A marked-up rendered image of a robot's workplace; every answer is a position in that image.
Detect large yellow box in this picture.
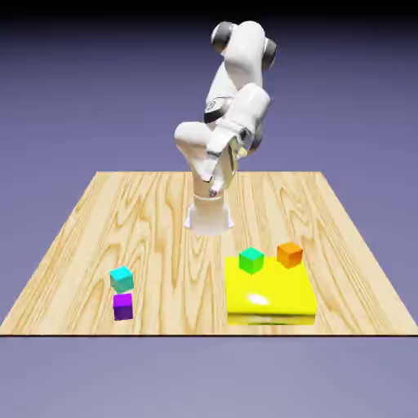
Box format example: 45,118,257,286
225,256,318,327

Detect small orange cube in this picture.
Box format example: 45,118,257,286
276,241,304,269

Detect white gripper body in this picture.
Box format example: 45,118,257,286
199,126,238,193

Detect small purple cube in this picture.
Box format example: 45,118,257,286
113,292,134,322

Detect small cyan cube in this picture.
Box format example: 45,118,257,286
109,265,136,294

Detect small green cube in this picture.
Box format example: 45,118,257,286
238,247,265,276

